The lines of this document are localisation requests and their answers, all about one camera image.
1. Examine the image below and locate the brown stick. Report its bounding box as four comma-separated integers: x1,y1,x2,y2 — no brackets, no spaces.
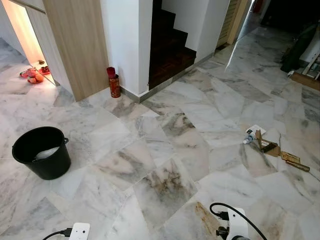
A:
285,159,311,173

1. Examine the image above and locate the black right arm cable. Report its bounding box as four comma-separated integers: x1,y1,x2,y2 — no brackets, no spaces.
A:
209,202,269,240

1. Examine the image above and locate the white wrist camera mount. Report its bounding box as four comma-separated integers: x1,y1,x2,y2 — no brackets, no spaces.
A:
68,222,91,240
226,208,250,240

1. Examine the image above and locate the black plastic bucket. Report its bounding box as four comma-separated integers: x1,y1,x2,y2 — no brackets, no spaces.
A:
12,126,72,181

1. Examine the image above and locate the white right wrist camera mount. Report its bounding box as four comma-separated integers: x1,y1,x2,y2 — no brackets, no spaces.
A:
226,208,250,240

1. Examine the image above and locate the white plastic bag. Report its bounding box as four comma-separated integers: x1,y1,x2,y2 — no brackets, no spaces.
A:
35,146,62,161

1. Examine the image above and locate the dark green bag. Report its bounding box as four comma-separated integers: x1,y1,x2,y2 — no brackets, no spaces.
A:
280,22,319,74

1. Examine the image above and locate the clear plastic bottle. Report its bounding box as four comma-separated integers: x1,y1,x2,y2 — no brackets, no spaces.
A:
242,131,256,145

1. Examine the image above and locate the white metal rack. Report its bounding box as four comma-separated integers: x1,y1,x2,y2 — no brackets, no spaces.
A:
299,35,320,81

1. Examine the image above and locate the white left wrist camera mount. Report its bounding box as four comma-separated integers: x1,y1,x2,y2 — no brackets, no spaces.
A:
68,222,91,240

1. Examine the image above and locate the orange fruit pile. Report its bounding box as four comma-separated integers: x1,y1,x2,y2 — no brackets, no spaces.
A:
27,72,44,84

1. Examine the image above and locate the tan flat wrapper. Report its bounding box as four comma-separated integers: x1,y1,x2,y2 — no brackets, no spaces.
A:
280,150,301,164

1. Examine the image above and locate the dark wooden staircase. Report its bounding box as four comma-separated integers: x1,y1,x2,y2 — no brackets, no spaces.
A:
148,0,197,91

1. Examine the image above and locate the long brown cardboard box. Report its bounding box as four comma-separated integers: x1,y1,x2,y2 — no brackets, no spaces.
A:
289,70,320,91

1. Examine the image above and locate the red cylindrical canister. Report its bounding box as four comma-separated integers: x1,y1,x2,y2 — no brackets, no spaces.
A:
106,66,121,99

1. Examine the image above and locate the light wooden louvred door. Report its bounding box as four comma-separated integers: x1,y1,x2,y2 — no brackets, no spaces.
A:
216,0,252,50

